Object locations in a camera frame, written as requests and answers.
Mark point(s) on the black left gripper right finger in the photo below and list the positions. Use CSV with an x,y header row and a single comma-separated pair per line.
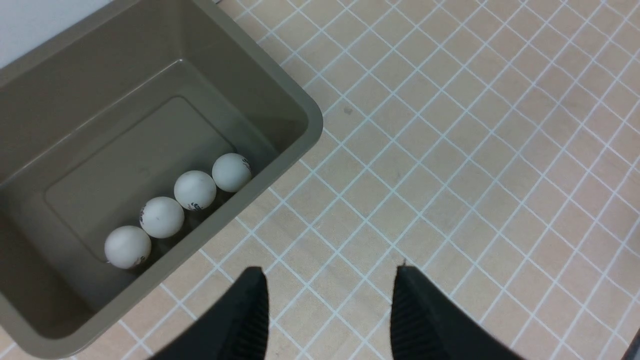
x,y
426,325

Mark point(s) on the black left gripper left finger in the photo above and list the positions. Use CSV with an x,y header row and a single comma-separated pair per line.
x,y
235,327

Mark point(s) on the plain white ping-pong ball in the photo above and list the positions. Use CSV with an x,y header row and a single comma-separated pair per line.
x,y
161,217

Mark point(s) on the white ping-pong ball with logo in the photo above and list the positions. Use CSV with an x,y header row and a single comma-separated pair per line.
x,y
195,190

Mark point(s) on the beige checkered tablecloth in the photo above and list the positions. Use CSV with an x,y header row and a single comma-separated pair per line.
x,y
493,144

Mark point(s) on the olive green plastic bin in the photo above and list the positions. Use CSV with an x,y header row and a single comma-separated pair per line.
x,y
105,116

